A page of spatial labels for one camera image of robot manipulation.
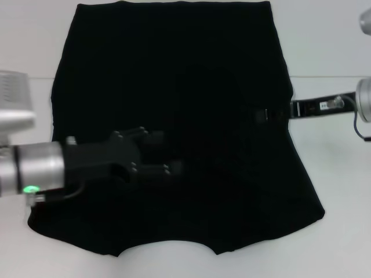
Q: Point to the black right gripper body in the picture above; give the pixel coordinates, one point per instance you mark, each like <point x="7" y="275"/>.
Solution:
<point x="304" y="108"/>

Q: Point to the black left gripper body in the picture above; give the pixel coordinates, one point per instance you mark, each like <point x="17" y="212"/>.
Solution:
<point x="101" y="157"/>

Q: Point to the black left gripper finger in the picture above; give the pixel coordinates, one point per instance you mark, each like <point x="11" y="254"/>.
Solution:
<point x="155" y="139"/>
<point x="175" y="168"/>

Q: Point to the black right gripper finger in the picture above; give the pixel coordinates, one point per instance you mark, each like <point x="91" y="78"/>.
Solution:
<point x="262" y="118"/>
<point x="262" y="111"/>

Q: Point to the black t-shirt with FREE print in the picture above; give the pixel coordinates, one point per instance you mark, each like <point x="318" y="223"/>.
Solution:
<point x="174" y="72"/>

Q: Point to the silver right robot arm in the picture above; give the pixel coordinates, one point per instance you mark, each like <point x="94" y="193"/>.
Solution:
<point x="364" y="98"/>

